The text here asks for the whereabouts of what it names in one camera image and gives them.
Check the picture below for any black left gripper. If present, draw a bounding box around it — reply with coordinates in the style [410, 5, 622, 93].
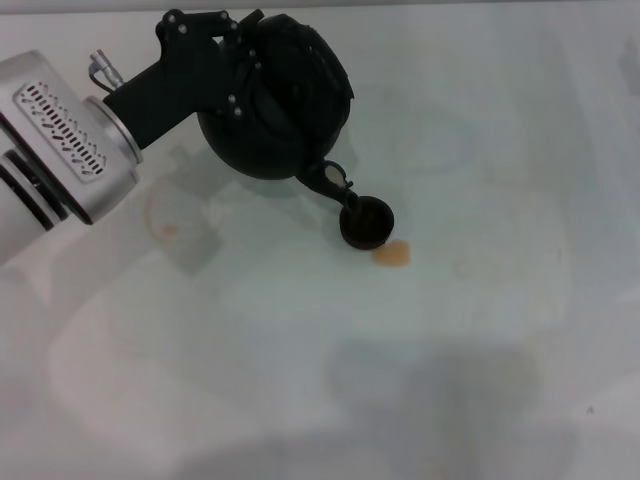
[102, 8, 265, 152]

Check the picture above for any black round teapot with handle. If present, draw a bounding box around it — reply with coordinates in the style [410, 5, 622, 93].
[197, 13, 359, 214]

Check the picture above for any small dark teacup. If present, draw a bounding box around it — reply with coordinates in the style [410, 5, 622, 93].
[338, 195, 395, 250]

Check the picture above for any large spilled tea puddle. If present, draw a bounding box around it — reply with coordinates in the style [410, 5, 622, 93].
[370, 239, 414, 269]

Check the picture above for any silver cable connector plug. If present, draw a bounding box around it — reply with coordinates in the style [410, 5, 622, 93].
[88, 49, 126, 94]

